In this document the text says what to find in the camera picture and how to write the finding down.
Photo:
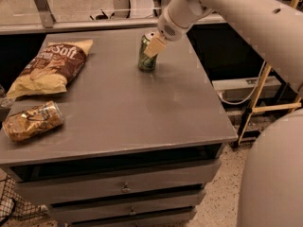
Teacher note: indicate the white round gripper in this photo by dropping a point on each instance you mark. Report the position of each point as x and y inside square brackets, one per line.
[168, 26]

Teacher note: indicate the green soda can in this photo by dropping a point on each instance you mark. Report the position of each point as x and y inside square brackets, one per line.
[146, 63]

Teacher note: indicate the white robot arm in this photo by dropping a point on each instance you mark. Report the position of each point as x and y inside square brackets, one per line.
[272, 181]

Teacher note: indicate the crushed gold soda can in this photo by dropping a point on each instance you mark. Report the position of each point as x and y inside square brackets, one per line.
[36, 120]

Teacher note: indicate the grey floor ledge box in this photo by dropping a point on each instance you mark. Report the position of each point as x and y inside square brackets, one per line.
[238, 89]

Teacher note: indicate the brown yellow chip bag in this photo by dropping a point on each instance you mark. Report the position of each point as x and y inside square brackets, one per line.
[51, 70]

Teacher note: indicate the grey drawer cabinet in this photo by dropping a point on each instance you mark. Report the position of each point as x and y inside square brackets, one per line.
[117, 117]

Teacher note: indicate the middle grey drawer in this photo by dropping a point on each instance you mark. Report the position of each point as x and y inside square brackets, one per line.
[128, 207]

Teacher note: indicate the grey drawer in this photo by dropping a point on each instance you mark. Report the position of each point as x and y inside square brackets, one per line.
[128, 207]
[143, 220]
[93, 186]

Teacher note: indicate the top grey drawer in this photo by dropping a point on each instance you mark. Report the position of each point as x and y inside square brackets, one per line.
[93, 186]

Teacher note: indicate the bottom grey drawer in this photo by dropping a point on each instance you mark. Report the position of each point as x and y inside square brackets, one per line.
[143, 220]

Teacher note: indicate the metal railing frame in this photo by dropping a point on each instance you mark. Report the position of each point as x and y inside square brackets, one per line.
[41, 16]

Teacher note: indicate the yellow wooden easel frame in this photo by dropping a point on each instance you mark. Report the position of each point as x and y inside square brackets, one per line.
[265, 101]

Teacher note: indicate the wire mesh basket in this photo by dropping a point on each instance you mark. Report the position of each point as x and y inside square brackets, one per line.
[13, 206]

